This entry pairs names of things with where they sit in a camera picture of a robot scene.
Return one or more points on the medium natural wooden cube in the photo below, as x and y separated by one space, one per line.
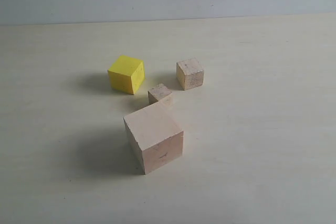
189 73

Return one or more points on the large natural wooden cube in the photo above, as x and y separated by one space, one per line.
154 136

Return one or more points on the yellow painted wooden cube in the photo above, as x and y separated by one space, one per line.
126 74

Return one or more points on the small natural wooden cube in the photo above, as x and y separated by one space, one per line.
160 93

